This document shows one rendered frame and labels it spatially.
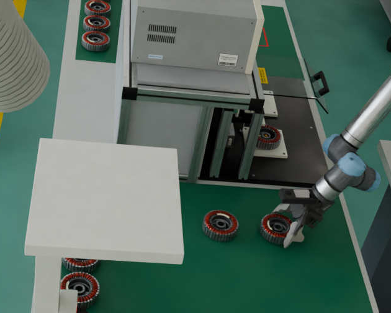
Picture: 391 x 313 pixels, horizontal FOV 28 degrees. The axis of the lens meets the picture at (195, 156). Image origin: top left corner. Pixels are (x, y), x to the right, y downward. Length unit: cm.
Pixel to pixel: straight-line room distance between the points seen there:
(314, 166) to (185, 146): 51
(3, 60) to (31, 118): 261
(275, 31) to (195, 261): 148
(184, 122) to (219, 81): 17
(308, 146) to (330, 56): 216
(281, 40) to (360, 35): 187
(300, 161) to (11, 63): 155
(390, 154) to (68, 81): 124
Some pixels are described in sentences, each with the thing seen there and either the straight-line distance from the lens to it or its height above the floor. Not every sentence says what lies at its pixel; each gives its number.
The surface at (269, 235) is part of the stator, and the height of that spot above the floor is 78.
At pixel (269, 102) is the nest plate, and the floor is 78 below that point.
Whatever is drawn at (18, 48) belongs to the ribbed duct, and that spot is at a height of 169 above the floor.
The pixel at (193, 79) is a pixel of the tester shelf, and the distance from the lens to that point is 244.
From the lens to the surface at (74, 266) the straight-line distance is 226.
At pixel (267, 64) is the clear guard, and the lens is 269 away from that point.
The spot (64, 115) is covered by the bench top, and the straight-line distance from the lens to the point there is 282.
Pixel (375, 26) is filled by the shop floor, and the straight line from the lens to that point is 547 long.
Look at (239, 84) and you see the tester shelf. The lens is 246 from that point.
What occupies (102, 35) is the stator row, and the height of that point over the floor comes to 78.
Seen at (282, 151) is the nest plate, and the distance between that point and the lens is 278.
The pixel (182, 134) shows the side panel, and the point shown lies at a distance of 249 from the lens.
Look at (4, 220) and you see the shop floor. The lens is 348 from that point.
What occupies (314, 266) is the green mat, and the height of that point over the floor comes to 75.
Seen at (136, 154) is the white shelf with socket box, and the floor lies 120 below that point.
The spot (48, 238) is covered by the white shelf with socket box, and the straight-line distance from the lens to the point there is 174.
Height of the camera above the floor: 247
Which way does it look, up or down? 39 degrees down
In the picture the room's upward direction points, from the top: 12 degrees clockwise
